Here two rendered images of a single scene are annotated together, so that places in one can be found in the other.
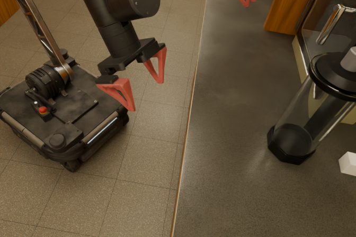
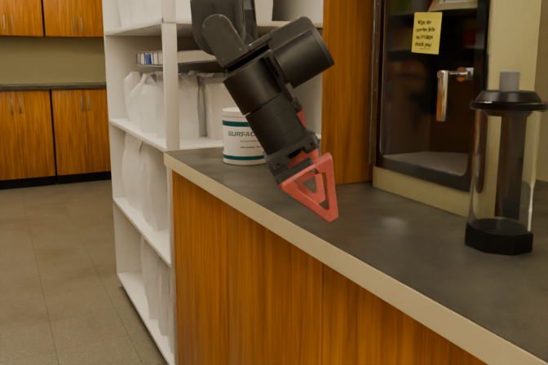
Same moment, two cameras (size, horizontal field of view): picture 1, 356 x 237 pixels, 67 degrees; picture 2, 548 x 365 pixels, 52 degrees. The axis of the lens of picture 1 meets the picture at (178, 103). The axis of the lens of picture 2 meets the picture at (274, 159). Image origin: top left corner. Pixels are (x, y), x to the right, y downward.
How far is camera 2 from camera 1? 0.53 m
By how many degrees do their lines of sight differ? 45
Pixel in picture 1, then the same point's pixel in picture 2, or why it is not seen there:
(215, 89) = (354, 235)
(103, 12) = (266, 81)
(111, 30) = (279, 103)
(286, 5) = (342, 142)
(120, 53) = (294, 134)
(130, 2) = (320, 43)
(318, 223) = not seen: outside the picture
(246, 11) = not seen: hidden behind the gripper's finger
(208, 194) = (492, 302)
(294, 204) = not seen: outside the picture
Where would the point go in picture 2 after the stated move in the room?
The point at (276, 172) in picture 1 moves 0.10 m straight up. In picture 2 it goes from (521, 263) to (527, 195)
